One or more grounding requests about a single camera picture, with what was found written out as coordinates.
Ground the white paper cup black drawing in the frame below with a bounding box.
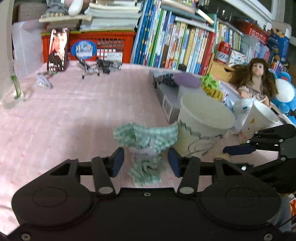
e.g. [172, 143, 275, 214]
[177, 94, 237, 158]

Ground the row of tall picture books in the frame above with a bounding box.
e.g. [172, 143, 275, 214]
[130, 0, 217, 76]

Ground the translucent plastic container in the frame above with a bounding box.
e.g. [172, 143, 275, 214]
[11, 20, 44, 63]

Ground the light green bow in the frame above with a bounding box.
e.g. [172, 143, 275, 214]
[200, 73, 220, 90]

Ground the row of small thin books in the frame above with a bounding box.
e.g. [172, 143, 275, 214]
[216, 20, 271, 63]

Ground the white cable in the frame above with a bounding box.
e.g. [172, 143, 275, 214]
[36, 72, 57, 90]

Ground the brown-haired doll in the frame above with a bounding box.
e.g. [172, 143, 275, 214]
[229, 58, 278, 109]

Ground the white paper cup yellow mark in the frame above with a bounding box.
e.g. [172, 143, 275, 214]
[239, 100, 280, 140]

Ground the small metal wire toy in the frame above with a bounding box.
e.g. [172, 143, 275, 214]
[78, 58, 123, 80]

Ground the stack of lying books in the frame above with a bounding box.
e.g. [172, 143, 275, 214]
[39, 0, 143, 32]

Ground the grey plush toy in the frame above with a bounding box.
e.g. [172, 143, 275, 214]
[45, 0, 70, 18]

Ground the wooden drawer box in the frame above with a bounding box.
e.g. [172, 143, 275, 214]
[206, 60, 237, 83]

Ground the red plastic basket round sticker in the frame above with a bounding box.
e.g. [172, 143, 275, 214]
[42, 31, 137, 65]

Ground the dark red portrait box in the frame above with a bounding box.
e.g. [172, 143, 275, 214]
[46, 27, 70, 73]

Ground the dark patterned cloth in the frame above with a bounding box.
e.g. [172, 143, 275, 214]
[157, 74, 179, 87]

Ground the white printed carton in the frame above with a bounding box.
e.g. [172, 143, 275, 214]
[228, 49, 247, 67]

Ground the light blue white cloth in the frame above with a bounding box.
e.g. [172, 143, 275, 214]
[221, 92, 251, 114]

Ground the blue cartoon carton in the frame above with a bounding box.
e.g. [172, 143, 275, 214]
[267, 28, 291, 68]

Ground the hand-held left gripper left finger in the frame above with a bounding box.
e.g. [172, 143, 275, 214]
[50, 147, 125, 197]

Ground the purple round cloth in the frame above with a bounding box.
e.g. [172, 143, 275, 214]
[173, 72, 202, 88]

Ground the white shallow cardboard box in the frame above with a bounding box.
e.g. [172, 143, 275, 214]
[148, 68, 234, 124]

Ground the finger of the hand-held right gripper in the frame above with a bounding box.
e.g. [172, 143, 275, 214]
[240, 159, 282, 182]
[223, 126, 286, 156]

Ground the blue and white plush toy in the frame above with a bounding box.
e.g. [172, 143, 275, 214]
[270, 71, 296, 121]

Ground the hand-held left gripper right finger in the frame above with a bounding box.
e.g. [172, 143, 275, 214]
[168, 148, 245, 197]

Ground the green checked cloth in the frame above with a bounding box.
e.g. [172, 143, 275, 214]
[113, 122, 179, 188]

